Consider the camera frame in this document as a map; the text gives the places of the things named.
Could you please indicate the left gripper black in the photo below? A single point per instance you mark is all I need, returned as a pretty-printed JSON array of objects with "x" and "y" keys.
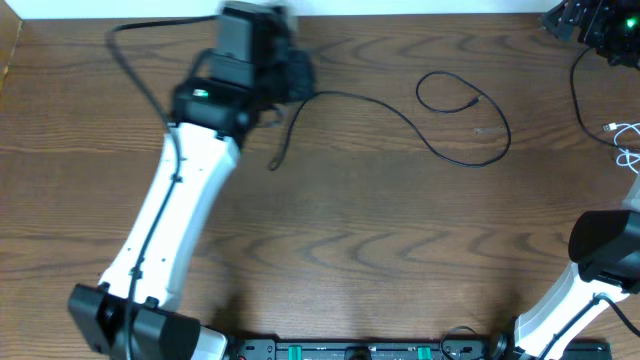
[{"x": 279, "y": 18}]

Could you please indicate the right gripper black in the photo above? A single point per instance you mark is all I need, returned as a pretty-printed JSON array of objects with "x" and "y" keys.
[{"x": 594, "y": 34}]

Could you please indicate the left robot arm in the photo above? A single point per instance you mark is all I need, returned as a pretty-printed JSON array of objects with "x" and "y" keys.
[{"x": 255, "y": 66}]

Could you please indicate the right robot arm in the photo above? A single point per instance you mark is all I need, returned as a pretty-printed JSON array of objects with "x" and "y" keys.
[{"x": 603, "y": 266}]

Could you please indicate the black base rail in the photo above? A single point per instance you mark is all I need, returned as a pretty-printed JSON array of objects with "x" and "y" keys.
[{"x": 458, "y": 344}]

